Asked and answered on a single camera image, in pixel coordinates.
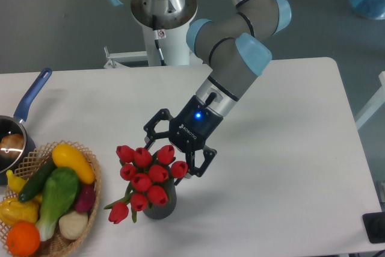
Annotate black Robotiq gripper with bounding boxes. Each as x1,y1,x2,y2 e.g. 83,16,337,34
143,95,225,186

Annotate red tulip bouquet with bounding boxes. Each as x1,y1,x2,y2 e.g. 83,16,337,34
105,144,187,224

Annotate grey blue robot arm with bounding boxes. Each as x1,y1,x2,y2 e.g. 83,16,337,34
109,0,291,177

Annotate dark grey ribbed vase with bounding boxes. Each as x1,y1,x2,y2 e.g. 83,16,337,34
144,179,177,220

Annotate yellow squash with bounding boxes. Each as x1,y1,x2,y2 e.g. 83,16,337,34
52,143,96,185

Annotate green bok choy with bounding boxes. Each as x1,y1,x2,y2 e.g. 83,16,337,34
35,167,79,242

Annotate white garlic bulb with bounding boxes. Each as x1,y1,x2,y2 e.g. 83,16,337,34
59,211,88,240

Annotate green cucumber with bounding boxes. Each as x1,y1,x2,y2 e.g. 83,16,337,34
18,159,57,202

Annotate browned bread in pan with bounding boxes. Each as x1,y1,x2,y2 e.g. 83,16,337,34
1,134,24,159

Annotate yellow banana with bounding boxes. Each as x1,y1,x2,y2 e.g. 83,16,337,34
6,170,43,205

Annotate yellow bell pepper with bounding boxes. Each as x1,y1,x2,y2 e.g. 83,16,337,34
1,197,40,227

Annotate orange fruit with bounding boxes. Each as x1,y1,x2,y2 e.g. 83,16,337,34
6,221,40,256

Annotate black device at edge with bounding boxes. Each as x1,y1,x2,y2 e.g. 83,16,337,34
362,212,385,244

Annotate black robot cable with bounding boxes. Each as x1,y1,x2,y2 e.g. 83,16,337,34
151,15,167,66

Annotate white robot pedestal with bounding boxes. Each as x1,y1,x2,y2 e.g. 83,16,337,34
104,0,197,68

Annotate blue handled saucepan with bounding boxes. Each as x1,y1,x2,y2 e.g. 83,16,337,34
1,68,52,185

